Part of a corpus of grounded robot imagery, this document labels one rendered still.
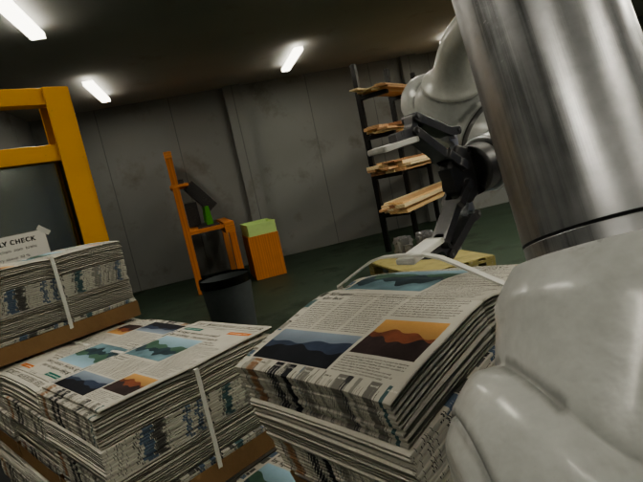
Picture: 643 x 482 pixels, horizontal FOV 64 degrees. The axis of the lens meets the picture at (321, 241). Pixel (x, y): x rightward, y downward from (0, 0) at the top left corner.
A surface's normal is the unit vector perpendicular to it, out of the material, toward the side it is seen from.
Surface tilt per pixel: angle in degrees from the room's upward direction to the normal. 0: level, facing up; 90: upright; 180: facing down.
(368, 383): 17
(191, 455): 90
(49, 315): 90
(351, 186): 90
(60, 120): 90
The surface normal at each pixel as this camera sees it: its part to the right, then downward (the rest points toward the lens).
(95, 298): 0.72, -0.05
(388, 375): -0.45, -0.83
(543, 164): -0.80, 0.03
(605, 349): -0.61, -0.30
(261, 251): 0.27, 0.07
